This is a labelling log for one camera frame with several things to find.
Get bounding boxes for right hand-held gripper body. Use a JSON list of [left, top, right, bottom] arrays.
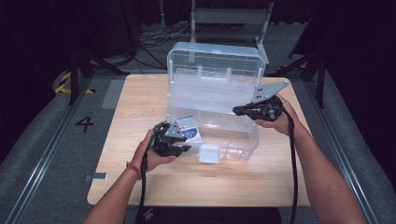
[[251, 80, 290, 122]]

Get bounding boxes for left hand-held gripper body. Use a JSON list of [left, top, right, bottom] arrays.
[[152, 120, 185, 158]]

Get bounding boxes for small white carton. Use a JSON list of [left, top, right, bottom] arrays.
[[174, 115, 204, 146]]

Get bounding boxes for clear plastic storage box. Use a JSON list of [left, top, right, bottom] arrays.
[[165, 41, 268, 165]]

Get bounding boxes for person's left hand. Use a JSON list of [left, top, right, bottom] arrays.
[[132, 130, 177, 173]]

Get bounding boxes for person's right hand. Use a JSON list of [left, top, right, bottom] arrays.
[[255, 93, 302, 137]]

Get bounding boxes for black tripod stand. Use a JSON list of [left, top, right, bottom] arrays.
[[69, 46, 130, 106], [266, 52, 326, 109]]

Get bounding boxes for person's black clothing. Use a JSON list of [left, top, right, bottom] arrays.
[[134, 205, 283, 224]]

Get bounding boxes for grey floor tape patch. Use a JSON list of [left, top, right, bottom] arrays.
[[101, 78, 126, 110]]

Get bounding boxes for small grey tape strip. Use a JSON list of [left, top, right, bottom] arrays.
[[84, 172, 108, 182]]

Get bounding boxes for grey metal stand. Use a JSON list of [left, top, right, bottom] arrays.
[[189, 0, 275, 64]]

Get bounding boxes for yellow black floor tape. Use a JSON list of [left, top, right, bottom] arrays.
[[54, 71, 96, 95]]

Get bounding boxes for red bracelet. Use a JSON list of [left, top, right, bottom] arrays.
[[125, 161, 143, 181]]

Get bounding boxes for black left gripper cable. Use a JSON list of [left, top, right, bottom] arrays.
[[138, 124, 157, 224]]

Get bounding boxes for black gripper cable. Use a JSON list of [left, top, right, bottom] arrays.
[[138, 124, 157, 224], [281, 105, 299, 224]]

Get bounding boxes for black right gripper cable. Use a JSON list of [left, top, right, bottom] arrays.
[[281, 105, 299, 224]]

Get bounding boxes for metal floor rail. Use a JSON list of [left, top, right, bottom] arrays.
[[303, 80, 379, 224], [4, 76, 92, 224]]

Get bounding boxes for black floor cables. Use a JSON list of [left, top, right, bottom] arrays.
[[136, 22, 194, 71]]

